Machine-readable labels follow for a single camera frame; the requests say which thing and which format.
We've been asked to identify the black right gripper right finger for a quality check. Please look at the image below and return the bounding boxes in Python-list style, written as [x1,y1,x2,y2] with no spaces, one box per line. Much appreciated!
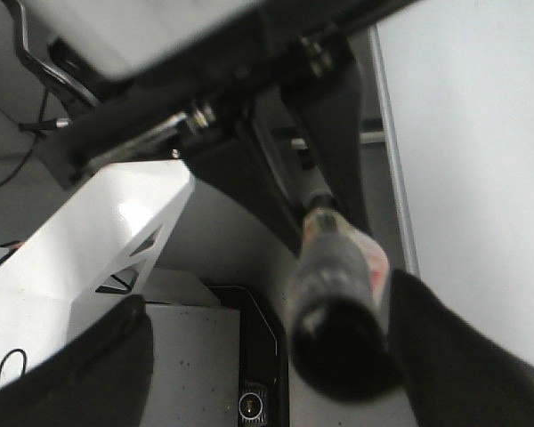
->
[389,270,534,426]

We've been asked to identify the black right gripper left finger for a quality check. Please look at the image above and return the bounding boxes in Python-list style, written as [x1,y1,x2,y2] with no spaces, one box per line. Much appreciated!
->
[0,295,154,426]

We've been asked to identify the black whiteboard marker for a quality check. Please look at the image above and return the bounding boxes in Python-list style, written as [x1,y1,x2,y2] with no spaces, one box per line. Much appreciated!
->
[284,192,401,405]

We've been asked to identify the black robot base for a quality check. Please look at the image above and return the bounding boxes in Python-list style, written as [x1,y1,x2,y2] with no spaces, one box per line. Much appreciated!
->
[37,1,406,253]

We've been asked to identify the white whiteboard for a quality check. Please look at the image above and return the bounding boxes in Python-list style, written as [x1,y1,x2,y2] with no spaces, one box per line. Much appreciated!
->
[370,1,534,366]

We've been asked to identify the black floor unit with lens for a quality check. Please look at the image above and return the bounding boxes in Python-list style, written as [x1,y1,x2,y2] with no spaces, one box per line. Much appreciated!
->
[209,284,291,426]

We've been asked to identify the white metal bracket frame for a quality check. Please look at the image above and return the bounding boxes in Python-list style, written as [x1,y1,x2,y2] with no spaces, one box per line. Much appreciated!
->
[0,160,195,384]

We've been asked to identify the black cable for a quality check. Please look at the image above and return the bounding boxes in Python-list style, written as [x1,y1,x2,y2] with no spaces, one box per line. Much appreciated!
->
[0,86,72,195]

